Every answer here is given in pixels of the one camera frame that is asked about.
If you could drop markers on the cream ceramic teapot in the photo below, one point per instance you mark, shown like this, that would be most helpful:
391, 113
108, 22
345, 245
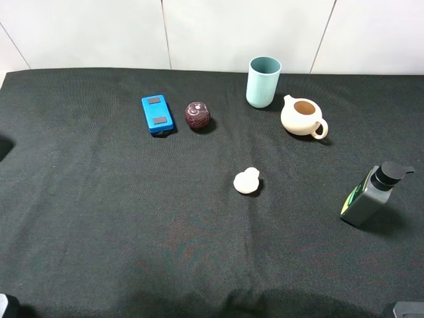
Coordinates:
301, 117

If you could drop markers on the small white gourd figurine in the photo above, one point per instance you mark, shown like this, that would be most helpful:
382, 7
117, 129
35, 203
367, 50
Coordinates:
247, 182

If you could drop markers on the dark red carved ball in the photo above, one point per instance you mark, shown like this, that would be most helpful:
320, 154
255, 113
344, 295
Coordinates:
197, 116

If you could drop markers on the blue rectangular box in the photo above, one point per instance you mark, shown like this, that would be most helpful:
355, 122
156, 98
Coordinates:
157, 114

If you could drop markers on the light blue plastic cup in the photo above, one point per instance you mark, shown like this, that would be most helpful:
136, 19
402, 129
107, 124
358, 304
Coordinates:
263, 76

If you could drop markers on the black tablecloth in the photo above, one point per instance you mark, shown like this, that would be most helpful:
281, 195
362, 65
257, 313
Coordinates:
101, 218

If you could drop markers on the grey pump soap bottle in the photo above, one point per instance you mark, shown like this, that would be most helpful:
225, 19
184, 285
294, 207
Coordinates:
372, 193

